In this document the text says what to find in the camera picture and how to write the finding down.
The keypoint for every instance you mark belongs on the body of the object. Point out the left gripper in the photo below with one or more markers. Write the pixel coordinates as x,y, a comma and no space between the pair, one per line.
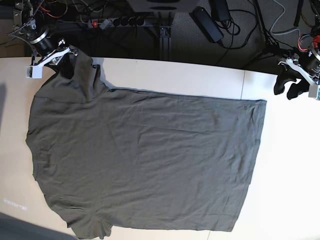
307,65

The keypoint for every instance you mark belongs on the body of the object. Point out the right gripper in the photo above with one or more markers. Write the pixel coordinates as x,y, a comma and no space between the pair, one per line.
46,46

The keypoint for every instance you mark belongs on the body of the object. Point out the dark grey T-shirt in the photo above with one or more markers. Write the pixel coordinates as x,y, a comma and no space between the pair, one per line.
106,157

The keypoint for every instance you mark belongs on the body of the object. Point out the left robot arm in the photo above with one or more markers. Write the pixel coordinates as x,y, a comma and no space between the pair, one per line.
301,66

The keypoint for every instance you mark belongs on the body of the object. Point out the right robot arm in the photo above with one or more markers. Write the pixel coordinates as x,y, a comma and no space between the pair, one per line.
29,16

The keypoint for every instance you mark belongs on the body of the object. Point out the black tripod stand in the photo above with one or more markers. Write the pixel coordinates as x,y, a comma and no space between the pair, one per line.
272,42

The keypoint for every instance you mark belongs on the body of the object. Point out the black power adapter brick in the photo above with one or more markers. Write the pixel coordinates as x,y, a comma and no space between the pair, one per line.
207,26

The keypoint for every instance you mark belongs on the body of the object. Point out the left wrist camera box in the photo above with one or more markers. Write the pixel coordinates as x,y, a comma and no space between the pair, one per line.
314,92

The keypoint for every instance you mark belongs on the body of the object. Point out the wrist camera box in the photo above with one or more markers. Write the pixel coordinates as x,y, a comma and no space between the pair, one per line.
314,92
34,72

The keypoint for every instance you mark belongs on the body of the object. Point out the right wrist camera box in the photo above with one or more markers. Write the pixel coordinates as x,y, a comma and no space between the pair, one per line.
34,72

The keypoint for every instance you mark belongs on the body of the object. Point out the power strip with red switch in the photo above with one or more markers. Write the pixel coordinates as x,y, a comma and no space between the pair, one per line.
104,23

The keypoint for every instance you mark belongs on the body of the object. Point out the aluminium frame post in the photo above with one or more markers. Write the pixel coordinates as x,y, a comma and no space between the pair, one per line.
165,20

